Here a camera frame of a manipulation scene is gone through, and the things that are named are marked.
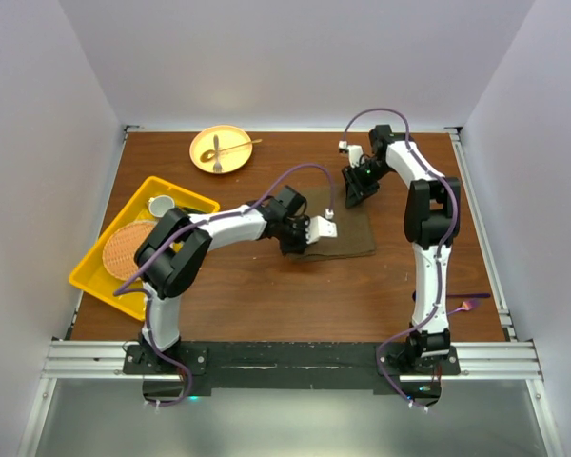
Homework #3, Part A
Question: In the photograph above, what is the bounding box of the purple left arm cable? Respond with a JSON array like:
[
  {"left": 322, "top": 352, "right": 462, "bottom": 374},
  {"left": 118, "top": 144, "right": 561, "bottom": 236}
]
[{"left": 112, "top": 163, "right": 337, "bottom": 408}]

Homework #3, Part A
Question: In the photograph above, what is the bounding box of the green handled utensil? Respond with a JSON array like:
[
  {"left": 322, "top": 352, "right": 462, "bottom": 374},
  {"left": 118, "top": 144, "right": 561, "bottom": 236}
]
[{"left": 178, "top": 206, "right": 207, "bottom": 214}]

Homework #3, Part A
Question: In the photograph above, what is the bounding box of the beige round plate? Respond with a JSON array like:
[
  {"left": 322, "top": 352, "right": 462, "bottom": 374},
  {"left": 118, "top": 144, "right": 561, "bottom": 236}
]
[{"left": 188, "top": 125, "right": 256, "bottom": 174}]

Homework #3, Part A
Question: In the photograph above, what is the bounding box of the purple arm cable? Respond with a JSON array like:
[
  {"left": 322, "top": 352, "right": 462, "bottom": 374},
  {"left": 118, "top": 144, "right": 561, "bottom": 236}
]
[
  {"left": 112, "top": 163, "right": 337, "bottom": 408},
  {"left": 345, "top": 107, "right": 461, "bottom": 410}
]

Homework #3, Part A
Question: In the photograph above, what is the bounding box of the yellow plastic tray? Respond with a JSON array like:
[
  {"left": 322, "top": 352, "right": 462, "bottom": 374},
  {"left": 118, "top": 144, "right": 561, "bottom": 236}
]
[{"left": 69, "top": 176, "right": 220, "bottom": 321}]

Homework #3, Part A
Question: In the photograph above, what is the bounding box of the iridescent purple fork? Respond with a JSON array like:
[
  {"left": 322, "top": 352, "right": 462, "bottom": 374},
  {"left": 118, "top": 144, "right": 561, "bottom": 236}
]
[{"left": 447, "top": 298, "right": 481, "bottom": 316}]

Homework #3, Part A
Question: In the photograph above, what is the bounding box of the silver fork on plate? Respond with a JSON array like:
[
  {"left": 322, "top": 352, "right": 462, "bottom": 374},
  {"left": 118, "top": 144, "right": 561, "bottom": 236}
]
[{"left": 213, "top": 134, "right": 223, "bottom": 173}]

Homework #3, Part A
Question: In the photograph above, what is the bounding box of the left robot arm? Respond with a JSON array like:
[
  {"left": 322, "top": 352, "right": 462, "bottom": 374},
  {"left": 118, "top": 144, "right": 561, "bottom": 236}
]
[{"left": 134, "top": 186, "right": 310, "bottom": 374}]

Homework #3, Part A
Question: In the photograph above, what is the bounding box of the iridescent blue spoon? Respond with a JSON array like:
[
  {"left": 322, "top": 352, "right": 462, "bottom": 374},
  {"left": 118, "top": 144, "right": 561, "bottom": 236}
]
[{"left": 446, "top": 292, "right": 491, "bottom": 299}]

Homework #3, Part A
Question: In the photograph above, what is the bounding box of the grey mug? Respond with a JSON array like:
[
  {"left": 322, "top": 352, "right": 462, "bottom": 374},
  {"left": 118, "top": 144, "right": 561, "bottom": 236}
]
[{"left": 147, "top": 194, "right": 176, "bottom": 219}]

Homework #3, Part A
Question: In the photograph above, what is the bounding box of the gold spoon on plate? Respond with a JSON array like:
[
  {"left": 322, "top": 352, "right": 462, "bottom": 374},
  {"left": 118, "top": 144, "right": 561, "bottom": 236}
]
[{"left": 200, "top": 139, "right": 263, "bottom": 163}]

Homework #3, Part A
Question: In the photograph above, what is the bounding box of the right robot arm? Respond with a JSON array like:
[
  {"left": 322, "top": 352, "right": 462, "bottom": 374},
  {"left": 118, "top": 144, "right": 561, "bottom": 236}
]
[{"left": 339, "top": 125, "right": 461, "bottom": 374}]

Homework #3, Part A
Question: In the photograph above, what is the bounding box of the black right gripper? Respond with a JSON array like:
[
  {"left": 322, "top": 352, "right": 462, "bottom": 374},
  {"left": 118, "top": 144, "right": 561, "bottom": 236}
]
[{"left": 343, "top": 159, "right": 394, "bottom": 208}]

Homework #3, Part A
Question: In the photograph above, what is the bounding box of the brown cloth napkin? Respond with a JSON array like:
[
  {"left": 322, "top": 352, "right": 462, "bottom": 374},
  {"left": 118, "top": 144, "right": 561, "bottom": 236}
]
[{"left": 285, "top": 185, "right": 376, "bottom": 262}]

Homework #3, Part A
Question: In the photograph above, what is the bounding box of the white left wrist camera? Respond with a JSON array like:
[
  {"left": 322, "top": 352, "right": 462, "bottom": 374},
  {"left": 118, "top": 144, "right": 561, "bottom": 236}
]
[{"left": 306, "top": 216, "right": 338, "bottom": 244}]

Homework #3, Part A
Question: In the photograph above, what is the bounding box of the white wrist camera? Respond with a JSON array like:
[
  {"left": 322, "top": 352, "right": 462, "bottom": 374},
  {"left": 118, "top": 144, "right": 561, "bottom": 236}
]
[
  {"left": 338, "top": 140, "right": 364, "bottom": 168},
  {"left": 306, "top": 216, "right": 338, "bottom": 244}
]

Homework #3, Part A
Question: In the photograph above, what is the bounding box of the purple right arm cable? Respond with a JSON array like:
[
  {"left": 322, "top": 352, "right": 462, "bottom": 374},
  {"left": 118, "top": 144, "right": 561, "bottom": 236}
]
[{"left": 345, "top": 107, "right": 461, "bottom": 410}]

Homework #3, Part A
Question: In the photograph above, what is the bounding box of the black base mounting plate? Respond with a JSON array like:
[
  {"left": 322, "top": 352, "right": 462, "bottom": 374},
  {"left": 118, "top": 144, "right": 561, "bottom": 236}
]
[{"left": 122, "top": 340, "right": 461, "bottom": 400}]

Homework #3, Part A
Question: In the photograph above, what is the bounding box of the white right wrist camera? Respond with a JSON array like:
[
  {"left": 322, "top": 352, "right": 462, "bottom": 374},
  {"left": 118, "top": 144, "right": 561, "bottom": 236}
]
[{"left": 338, "top": 140, "right": 364, "bottom": 168}]

